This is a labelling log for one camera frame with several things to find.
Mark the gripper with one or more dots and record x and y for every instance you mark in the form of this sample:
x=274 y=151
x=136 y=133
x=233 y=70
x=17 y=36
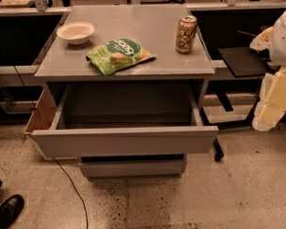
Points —
x=284 y=38

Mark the grey top drawer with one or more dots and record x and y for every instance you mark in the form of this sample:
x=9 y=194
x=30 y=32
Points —
x=125 y=119

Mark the grey drawer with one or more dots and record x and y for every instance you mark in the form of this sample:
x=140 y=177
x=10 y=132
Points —
x=125 y=119
x=134 y=168

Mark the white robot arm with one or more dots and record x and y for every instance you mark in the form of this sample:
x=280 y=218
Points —
x=273 y=39

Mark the grey drawer cabinet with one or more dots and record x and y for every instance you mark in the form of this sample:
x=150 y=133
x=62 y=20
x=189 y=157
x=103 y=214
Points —
x=141 y=121

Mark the grey lower drawer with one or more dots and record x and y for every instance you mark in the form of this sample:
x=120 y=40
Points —
x=134 y=168

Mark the black tray table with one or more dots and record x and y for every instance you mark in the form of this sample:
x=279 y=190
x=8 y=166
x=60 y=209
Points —
x=246 y=69

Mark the orange drink can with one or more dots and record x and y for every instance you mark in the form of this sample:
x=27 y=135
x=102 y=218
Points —
x=185 y=34

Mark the green snack bag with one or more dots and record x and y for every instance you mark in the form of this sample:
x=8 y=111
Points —
x=117 y=55

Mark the white bowl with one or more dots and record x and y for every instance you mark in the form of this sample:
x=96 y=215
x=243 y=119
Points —
x=76 y=33

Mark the grey bench frame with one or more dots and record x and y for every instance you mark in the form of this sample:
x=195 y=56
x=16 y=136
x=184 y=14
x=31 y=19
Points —
x=22 y=70

